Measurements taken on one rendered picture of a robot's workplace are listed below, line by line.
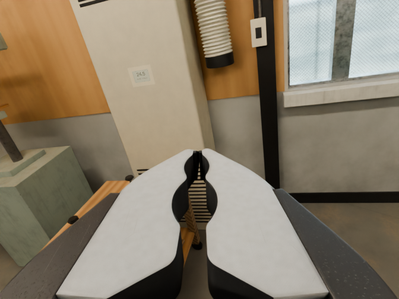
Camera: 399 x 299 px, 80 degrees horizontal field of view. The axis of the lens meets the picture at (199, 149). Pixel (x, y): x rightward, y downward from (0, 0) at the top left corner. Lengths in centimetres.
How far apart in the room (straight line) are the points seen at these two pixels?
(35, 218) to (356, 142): 201
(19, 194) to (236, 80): 140
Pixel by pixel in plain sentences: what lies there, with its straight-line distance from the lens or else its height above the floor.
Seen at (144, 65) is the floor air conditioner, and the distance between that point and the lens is 132.
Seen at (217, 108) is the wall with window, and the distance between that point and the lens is 160.
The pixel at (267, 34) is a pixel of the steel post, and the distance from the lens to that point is 141.
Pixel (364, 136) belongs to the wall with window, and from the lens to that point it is 178.
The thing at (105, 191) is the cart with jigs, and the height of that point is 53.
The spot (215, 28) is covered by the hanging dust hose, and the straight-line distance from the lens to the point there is 132.
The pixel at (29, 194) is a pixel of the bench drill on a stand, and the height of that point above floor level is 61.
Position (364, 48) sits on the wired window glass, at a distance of 168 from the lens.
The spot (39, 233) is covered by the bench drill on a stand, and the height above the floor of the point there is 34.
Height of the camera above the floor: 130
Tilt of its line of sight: 27 degrees down
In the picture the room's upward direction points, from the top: 12 degrees counter-clockwise
